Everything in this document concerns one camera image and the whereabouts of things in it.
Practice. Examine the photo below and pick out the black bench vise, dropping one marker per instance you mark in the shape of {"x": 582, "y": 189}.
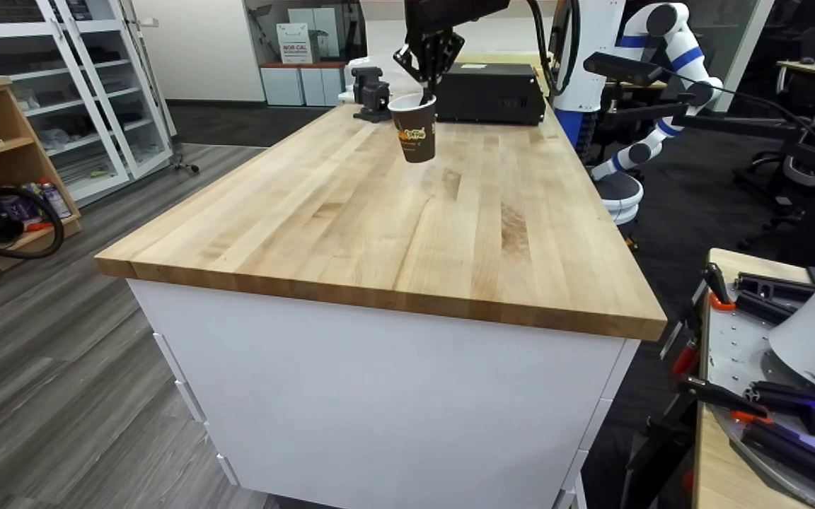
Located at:
{"x": 368, "y": 93}

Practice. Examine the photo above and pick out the black orange clamp tool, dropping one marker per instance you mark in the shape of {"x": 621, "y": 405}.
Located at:
{"x": 756, "y": 296}

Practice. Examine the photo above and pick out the brown paper coffee cup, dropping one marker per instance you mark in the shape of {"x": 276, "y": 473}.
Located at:
{"x": 415, "y": 122}

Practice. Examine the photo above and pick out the light blue storage bins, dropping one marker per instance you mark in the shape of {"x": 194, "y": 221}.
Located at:
{"x": 301, "y": 85}

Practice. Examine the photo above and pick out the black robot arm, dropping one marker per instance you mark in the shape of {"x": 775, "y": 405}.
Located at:
{"x": 447, "y": 12}

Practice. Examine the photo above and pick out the black box on table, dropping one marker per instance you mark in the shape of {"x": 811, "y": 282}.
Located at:
{"x": 490, "y": 95}

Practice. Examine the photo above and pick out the white glass door cabinet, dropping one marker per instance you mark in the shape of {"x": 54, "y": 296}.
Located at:
{"x": 79, "y": 83}

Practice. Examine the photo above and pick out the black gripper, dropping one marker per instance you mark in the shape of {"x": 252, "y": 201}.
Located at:
{"x": 427, "y": 40}

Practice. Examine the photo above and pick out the white table cabinet base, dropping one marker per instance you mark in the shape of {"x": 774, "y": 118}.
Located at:
{"x": 364, "y": 408}

